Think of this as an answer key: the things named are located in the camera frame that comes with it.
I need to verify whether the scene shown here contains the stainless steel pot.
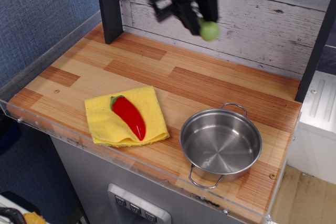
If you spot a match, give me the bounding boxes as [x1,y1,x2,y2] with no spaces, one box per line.
[179,103,262,189]

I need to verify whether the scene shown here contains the yellow object bottom left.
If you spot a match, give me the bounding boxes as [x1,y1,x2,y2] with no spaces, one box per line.
[23,212,47,224]

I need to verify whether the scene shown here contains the dark grey left post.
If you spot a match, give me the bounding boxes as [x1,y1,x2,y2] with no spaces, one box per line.
[99,0,123,44]

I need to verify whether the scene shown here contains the clear acrylic table guard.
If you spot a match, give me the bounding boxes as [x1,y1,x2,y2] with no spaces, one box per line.
[3,15,301,223]

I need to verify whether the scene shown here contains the grey cabinet with buttons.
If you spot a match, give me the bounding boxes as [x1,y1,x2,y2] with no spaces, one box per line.
[51,137,240,223]

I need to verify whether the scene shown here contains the red toy chili pepper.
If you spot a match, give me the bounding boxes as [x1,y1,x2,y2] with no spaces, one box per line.
[110,95,146,141]

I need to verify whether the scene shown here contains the white side appliance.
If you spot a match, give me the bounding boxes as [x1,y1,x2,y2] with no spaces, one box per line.
[287,71,335,184]

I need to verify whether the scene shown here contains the dark grey post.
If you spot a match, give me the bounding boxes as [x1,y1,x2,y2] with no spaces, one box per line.
[99,0,123,44]
[295,0,335,103]

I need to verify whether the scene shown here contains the dark grey right post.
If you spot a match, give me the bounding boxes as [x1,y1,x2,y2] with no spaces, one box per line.
[295,0,335,103]

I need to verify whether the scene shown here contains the green handled grey spatula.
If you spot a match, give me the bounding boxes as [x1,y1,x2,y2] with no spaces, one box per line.
[197,17,220,41]

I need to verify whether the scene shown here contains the yellow folded cloth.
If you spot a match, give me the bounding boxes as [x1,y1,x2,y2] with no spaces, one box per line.
[85,86,170,147]

